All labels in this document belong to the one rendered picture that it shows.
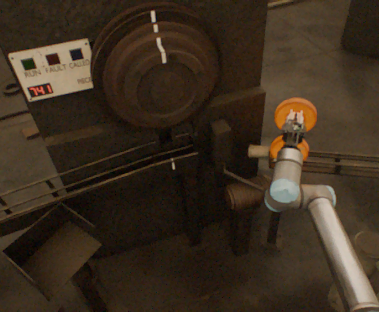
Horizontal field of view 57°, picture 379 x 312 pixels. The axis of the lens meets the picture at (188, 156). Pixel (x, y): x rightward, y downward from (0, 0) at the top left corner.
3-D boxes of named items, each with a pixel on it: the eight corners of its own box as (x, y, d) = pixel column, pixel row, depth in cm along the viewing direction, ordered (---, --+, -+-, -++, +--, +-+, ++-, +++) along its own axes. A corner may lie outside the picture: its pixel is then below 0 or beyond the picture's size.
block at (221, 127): (207, 158, 171) (206, 119, 155) (223, 154, 173) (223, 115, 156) (215, 173, 164) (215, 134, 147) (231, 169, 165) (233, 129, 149)
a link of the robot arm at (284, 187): (266, 200, 121) (271, 188, 112) (272, 168, 127) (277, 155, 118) (293, 206, 120) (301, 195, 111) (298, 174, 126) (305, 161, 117)
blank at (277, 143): (282, 164, 160) (281, 169, 158) (265, 140, 154) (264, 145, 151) (314, 155, 151) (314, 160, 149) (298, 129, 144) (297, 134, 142)
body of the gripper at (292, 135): (306, 119, 124) (303, 147, 118) (303, 133, 131) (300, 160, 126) (284, 116, 126) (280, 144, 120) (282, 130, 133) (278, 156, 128)
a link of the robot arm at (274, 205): (294, 213, 131) (303, 202, 120) (263, 212, 132) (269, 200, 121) (292, 190, 136) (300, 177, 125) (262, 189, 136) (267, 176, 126)
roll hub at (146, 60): (131, 125, 127) (115, 54, 108) (204, 107, 132) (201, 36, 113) (134, 134, 123) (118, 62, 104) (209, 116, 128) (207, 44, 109)
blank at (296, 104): (275, 97, 135) (274, 102, 132) (318, 97, 130) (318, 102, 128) (275, 129, 145) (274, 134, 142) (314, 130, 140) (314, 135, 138)
